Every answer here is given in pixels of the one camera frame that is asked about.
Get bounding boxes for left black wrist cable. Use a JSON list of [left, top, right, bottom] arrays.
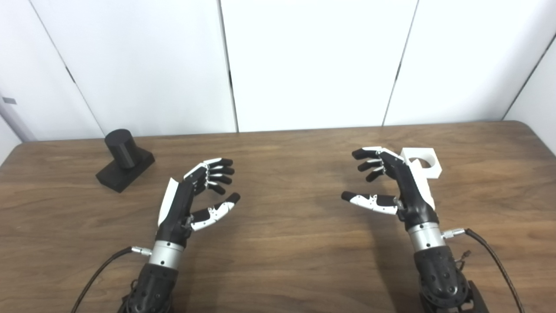
[[72, 246, 153, 313]]

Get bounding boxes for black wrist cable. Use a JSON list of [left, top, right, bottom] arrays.
[[442, 228, 526, 313], [72, 246, 153, 313]]

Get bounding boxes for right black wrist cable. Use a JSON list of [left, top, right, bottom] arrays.
[[442, 228, 526, 313]]

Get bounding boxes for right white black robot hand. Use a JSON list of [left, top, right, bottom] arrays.
[[341, 147, 440, 231]]

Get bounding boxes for black peg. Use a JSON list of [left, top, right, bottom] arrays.
[[96, 129, 156, 193]]

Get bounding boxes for white square piece with hole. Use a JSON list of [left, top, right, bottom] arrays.
[[400, 147, 443, 180]]

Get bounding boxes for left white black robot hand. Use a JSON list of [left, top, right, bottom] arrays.
[[156, 158, 241, 249]]

